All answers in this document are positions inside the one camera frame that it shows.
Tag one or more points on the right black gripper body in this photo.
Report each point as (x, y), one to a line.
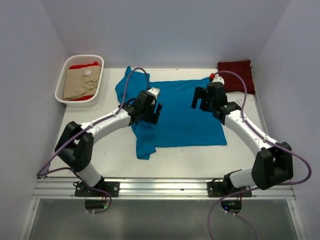
(208, 104)

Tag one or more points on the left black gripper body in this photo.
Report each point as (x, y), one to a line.
(148, 115)

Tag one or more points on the blue t shirt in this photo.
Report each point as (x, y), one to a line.
(179, 125)

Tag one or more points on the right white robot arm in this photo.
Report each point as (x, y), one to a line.
(273, 162)

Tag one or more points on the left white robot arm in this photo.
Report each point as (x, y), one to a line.
(76, 143)

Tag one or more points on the folded dark red shirt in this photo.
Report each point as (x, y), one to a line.
(242, 69)

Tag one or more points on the beige shirt in basket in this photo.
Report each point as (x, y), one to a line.
(81, 83)

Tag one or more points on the white plastic basket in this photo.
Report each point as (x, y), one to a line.
(82, 59)

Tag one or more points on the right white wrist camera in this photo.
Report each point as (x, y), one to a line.
(215, 77)

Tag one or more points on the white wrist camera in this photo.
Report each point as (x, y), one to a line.
(155, 92)
(215, 77)

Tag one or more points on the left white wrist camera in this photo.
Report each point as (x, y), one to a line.
(155, 92)

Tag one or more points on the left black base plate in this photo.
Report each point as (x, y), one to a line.
(111, 187)

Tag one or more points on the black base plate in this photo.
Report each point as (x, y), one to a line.
(111, 187)
(223, 188)

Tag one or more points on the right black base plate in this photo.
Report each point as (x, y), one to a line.
(223, 188)

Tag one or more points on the aluminium mounting rail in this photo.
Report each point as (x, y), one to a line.
(152, 189)

